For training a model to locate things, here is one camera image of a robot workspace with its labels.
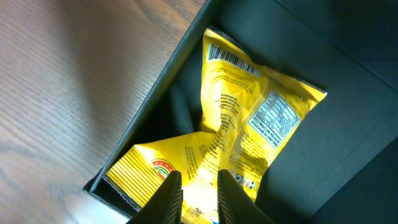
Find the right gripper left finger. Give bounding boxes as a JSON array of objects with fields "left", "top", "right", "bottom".
[{"left": 126, "top": 171, "right": 183, "bottom": 224}]

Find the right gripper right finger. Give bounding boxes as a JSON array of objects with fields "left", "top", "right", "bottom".
[{"left": 217, "top": 169, "right": 273, "bottom": 224}]

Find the yellow snack bag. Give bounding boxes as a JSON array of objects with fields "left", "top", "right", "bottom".
[{"left": 105, "top": 29, "right": 326, "bottom": 223}]

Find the black box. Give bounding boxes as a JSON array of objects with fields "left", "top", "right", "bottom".
[{"left": 83, "top": 1, "right": 397, "bottom": 223}]

